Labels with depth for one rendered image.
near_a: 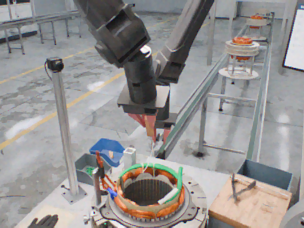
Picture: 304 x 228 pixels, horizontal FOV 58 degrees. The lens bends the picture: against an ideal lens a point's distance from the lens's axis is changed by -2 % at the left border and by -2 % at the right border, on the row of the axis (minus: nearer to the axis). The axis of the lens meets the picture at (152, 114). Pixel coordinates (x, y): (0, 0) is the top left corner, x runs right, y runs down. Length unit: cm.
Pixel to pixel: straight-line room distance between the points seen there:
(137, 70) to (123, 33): 8
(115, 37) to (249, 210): 61
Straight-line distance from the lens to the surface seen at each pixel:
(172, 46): 78
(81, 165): 146
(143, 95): 56
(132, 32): 48
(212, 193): 134
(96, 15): 46
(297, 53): 159
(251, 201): 90
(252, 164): 107
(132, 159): 85
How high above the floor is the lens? 164
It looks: 26 degrees down
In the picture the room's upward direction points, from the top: straight up
